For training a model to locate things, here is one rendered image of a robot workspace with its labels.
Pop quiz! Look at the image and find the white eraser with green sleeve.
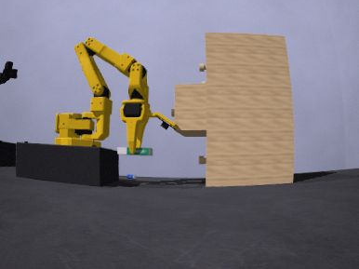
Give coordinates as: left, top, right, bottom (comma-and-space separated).
117, 147, 153, 155

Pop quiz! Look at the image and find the wooden chest of drawers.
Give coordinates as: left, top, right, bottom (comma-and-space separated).
205, 33, 294, 187

